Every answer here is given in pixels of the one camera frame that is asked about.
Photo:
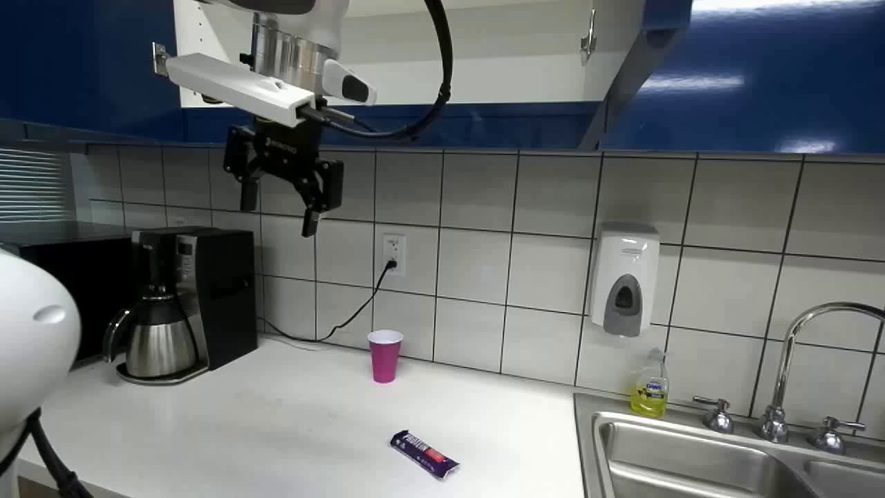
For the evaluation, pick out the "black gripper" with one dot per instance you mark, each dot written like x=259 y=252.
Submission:
x=290 y=152

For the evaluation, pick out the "purple candy bar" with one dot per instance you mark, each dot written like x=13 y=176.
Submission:
x=425 y=455

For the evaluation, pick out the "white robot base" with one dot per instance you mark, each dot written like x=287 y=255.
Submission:
x=39 y=332

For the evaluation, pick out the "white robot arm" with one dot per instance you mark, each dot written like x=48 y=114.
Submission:
x=298 y=43

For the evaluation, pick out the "open blue upper cabinet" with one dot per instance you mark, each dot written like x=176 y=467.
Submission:
x=747 y=75

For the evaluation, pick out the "blue cabinet door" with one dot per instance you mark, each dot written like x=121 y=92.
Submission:
x=622 y=47

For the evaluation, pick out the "black coffee maker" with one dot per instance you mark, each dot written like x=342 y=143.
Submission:
x=211 y=278

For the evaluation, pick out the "pink plastic cup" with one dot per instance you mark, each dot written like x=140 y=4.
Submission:
x=385 y=346

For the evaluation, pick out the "steel coffee carafe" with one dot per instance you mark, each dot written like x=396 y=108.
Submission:
x=154 y=342

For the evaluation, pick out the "black microwave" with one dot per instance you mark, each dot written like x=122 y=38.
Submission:
x=96 y=273

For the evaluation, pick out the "white soap dispenser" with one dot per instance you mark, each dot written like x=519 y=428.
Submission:
x=623 y=278

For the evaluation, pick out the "stainless steel sink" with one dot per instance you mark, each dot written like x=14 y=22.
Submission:
x=680 y=457

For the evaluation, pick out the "chrome sink faucet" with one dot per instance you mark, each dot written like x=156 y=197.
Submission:
x=826 y=386

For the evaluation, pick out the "white wall outlet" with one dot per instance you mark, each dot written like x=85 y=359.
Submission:
x=395 y=252

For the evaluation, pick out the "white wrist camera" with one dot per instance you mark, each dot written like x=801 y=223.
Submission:
x=259 y=94

